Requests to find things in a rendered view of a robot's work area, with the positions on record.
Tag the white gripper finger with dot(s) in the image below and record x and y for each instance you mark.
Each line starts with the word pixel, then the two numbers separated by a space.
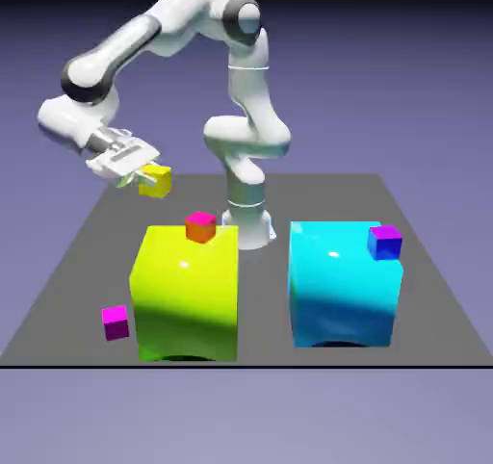
pixel 148 180
pixel 125 181

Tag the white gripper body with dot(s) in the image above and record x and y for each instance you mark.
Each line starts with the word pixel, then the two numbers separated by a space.
pixel 123 158

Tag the small yellow cube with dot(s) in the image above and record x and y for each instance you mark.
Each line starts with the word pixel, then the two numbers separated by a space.
pixel 158 182

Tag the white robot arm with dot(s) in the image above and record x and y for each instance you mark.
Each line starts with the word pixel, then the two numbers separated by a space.
pixel 246 98

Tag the small orange cube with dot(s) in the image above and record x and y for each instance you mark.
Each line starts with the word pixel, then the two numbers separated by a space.
pixel 200 228

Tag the small magenta cube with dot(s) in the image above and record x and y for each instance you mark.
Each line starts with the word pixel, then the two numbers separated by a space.
pixel 115 323

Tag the small blue cube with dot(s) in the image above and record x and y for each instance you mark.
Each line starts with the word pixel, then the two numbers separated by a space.
pixel 385 243

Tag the large yellow-green box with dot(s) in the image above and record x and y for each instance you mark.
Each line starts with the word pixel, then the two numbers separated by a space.
pixel 185 294

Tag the large cyan box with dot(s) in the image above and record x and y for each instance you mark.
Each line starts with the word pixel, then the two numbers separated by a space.
pixel 342 287

